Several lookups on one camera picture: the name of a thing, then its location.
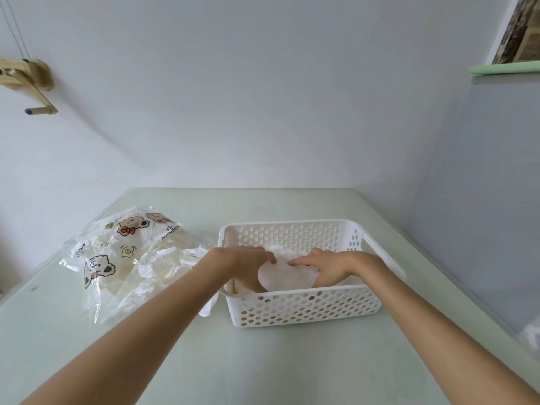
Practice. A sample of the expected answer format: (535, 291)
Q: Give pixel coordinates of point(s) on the person's right forearm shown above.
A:
(443, 333)

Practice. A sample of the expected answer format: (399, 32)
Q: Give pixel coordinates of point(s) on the white perforated plastic basket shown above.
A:
(303, 309)

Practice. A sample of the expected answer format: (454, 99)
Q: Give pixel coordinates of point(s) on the brass wall crank winch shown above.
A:
(38, 73)

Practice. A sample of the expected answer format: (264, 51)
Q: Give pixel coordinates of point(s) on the pale green shelf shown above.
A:
(506, 68)

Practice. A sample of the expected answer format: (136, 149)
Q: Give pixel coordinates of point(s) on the person's left forearm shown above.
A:
(126, 341)

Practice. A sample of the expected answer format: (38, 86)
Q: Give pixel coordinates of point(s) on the clear bear-print plastic bag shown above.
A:
(131, 225)

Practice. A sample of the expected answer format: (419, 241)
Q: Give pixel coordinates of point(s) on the person's left hand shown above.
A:
(244, 265)

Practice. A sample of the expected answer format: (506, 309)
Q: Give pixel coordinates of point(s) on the person's right hand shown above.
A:
(333, 265)

